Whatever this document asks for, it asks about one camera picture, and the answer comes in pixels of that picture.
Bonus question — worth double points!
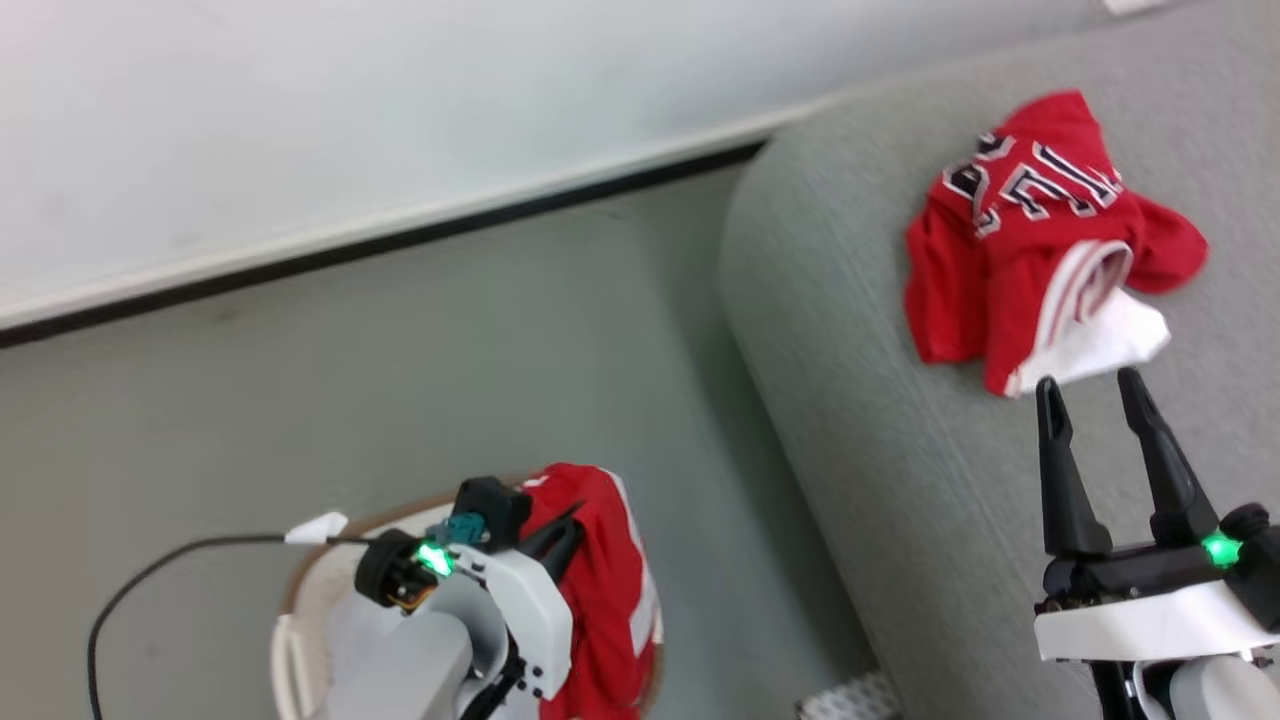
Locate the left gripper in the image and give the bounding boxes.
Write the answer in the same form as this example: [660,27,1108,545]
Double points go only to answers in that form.
[355,503,586,699]

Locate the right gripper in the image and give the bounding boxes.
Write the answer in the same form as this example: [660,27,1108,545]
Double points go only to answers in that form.
[1033,367,1280,663]

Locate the red shorts with white stripes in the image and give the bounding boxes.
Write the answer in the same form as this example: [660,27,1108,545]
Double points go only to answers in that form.
[518,462,665,720]

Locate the red jersey with black number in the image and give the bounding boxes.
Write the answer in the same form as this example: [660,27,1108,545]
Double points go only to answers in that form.
[903,90,1211,399]

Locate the grey fabric sofa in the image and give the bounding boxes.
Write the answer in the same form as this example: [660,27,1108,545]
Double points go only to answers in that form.
[718,0,1280,720]

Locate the white laundry basket brown rim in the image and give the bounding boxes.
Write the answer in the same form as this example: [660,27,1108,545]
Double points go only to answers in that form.
[270,475,667,720]

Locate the white perforated panel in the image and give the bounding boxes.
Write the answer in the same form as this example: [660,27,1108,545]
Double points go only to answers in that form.
[797,671,903,720]

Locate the white and black skirting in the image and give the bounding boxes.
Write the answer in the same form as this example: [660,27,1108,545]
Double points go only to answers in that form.
[0,138,773,349]

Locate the teal cable connector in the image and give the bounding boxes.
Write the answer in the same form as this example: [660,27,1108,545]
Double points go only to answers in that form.
[436,513,489,548]

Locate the white cable tag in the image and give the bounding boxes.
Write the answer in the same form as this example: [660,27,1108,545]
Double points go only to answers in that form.
[284,511,350,547]

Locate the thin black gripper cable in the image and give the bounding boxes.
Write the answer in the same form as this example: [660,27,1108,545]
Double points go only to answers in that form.
[88,533,373,720]

